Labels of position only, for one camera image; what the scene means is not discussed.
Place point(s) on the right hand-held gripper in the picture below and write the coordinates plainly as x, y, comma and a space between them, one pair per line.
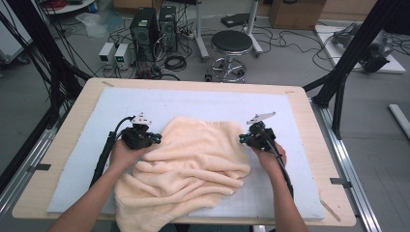
259, 138

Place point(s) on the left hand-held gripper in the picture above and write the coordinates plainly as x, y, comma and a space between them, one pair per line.
137, 138

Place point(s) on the cream towel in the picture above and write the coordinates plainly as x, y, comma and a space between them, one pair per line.
193, 154

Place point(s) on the person's right hand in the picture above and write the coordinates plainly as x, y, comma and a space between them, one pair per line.
269, 159

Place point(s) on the person's left hand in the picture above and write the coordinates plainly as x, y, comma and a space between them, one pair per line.
124, 158

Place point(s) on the white foam mat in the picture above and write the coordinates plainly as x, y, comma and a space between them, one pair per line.
193, 100

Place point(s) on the white power supply box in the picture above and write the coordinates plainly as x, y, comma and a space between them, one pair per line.
123, 56
107, 53

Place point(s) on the thin wooden stick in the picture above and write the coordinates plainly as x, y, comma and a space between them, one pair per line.
329, 210

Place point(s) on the black round stool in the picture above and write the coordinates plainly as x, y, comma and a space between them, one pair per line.
231, 41

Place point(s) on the large black computer tower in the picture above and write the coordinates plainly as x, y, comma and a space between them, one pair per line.
143, 32

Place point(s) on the grey metal desk leg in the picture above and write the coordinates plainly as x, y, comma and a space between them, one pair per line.
253, 29
200, 32

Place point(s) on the small black computer tower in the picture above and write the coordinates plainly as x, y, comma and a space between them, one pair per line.
167, 29

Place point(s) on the white floor board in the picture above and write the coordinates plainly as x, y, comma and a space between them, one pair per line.
325, 45

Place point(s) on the black flat case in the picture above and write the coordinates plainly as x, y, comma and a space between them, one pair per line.
235, 20

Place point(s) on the clear plastic bag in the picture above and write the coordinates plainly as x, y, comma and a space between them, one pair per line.
96, 24

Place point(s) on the cardboard box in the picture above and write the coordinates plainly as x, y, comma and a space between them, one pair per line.
296, 14

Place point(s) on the white tube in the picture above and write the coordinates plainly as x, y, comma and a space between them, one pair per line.
399, 117

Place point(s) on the white round table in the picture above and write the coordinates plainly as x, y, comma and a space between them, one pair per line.
74, 7

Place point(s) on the aluminium table rail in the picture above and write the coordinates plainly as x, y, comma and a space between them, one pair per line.
351, 167
22, 180

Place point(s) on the black metal frame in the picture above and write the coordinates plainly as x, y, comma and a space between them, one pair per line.
351, 54

